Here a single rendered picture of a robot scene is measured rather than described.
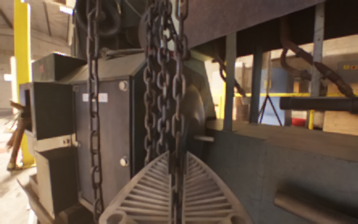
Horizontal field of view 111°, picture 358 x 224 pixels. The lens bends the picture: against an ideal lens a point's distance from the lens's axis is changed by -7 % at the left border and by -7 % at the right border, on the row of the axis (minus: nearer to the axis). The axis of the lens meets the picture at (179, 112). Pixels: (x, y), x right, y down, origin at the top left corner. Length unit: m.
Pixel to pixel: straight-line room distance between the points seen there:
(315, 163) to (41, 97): 0.71
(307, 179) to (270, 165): 0.10
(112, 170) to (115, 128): 0.09
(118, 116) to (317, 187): 0.55
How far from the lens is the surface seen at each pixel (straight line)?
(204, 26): 0.82
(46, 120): 0.41
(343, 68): 5.23
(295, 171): 0.56
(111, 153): 0.31
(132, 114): 0.25
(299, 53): 0.69
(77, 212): 0.58
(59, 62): 0.58
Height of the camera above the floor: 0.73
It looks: 5 degrees down
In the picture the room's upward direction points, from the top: 1 degrees clockwise
